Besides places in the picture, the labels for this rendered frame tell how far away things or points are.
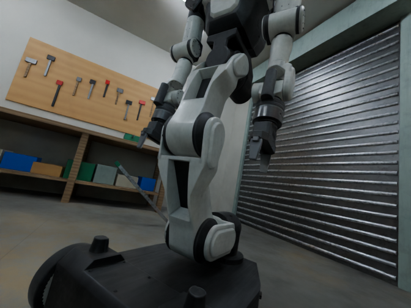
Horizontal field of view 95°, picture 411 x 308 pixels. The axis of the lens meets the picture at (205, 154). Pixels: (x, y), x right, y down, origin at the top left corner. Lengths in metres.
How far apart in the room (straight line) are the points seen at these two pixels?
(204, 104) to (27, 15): 3.49
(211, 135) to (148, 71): 3.18
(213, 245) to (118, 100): 2.97
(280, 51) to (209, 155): 0.42
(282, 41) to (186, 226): 0.68
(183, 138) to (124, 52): 3.23
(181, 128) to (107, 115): 2.76
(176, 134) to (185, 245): 0.35
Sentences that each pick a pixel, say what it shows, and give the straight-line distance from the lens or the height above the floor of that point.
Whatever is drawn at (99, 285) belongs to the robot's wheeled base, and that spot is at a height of 0.19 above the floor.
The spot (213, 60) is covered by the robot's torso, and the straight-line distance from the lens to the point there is 0.80.
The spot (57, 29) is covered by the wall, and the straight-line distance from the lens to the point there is 3.80.
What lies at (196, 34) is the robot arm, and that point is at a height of 1.14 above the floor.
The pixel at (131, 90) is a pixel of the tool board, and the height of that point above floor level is 1.75.
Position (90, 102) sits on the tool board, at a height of 1.34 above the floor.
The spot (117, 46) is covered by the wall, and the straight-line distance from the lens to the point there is 3.75.
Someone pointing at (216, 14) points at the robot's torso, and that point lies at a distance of 0.92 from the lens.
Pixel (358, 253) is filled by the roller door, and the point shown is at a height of 0.14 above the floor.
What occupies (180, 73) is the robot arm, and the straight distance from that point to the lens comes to 0.91.
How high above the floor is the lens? 0.45
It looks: 10 degrees up
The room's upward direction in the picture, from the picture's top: 11 degrees clockwise
